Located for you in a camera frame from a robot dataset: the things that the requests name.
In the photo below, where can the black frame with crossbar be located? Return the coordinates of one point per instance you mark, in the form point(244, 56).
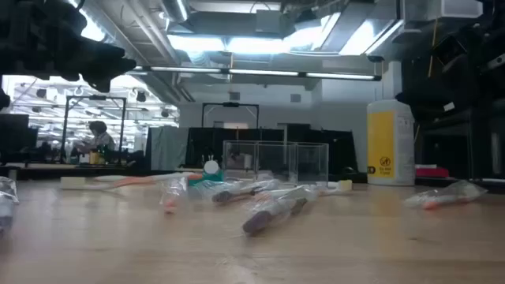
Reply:
point(230, 104)

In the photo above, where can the orange white toothbrush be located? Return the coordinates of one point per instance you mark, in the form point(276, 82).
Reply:
point(345, 185)
point(134, 181)

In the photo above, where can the white canister yellow label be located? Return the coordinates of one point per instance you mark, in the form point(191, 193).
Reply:
point(390, 142)

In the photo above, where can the yellow container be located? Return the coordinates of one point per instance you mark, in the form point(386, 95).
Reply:
point(94, 158)

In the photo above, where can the person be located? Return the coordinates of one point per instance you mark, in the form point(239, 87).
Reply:
point(100, 140)

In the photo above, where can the black partition curtain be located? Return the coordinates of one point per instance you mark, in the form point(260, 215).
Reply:
point(205, 150)

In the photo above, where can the long wooden workbench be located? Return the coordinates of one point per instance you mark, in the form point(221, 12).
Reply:
point(47, 169)

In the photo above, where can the gray hanging cloth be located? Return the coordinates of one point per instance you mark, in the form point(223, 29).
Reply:
point(167, 148)

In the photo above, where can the clear acrylic organizer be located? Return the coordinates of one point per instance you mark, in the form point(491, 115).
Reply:
point(311, 158)

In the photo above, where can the teal mouthwash bottle white cap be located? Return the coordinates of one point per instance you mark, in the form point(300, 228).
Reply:
point(211, 173)

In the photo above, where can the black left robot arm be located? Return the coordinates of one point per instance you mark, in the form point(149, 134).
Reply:
point(3, 100)

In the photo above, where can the black monitor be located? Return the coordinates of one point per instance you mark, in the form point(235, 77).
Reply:
point(13, 134)

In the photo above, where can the red flat box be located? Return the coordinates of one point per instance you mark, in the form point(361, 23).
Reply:
point(432, 172)

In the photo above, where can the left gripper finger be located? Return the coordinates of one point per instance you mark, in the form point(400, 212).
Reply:
point(100, 83)
point(106, 59)

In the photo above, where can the long ceiling light strip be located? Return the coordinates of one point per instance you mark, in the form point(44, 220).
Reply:
point(260, 72)

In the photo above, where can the tall black metal frame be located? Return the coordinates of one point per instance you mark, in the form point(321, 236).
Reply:
point(65, 130)

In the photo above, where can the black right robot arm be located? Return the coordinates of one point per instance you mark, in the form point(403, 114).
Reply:
point(473, 79)

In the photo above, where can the silver ventilation duct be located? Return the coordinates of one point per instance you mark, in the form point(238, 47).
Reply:
point(175, 10)

